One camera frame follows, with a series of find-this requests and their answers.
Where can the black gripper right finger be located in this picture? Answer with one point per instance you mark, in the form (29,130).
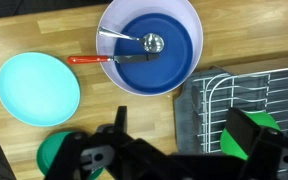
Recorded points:
(270,153)

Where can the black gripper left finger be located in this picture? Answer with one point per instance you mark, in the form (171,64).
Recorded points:
(80,156)

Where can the dark green plate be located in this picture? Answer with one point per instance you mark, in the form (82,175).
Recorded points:
(50,150)

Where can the light blue plate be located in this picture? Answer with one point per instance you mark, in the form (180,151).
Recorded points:
(37,90)

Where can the dark blue plate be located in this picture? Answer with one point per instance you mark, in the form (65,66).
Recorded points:
(157,75)

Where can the silver ladle spoon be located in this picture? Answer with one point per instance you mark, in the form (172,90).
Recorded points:
(152,42)

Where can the bright green bowl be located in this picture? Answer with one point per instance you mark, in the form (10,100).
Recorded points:
(231,146)

